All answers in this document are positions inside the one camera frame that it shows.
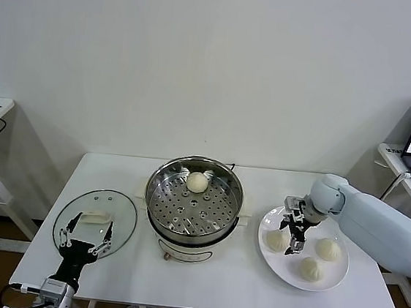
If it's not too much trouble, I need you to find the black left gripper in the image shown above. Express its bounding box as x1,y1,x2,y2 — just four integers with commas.
53,209,116,287

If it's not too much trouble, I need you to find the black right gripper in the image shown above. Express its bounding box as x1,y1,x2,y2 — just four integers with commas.
274,211,312,260

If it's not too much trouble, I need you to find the white steamed baozi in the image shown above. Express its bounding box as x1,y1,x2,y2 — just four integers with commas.
313,236,344,263
265,228,293,255
186,170,211,195
297,255,328,283

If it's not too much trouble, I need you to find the round glass pot lid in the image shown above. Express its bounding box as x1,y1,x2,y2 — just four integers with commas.
50,184,140,267

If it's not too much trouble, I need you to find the stainless steel steamer basket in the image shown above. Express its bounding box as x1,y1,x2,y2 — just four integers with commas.
141,151,249,242

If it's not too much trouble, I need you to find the white round plate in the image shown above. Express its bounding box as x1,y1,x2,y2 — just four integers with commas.
252,202,355,296

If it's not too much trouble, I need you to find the white electric pot base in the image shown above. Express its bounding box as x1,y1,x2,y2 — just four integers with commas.
127,181,256,271

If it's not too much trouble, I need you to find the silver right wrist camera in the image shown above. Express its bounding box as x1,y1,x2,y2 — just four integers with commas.
283,195,308,214

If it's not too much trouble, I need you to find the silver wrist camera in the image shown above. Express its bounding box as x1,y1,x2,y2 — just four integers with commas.
283,195,308,214
38,278,68,304

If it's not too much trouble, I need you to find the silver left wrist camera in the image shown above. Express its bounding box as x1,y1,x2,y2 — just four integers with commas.
38,278,68,304

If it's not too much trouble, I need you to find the white laptop charging cable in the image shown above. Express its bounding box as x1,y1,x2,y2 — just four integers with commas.
380,169,411,202

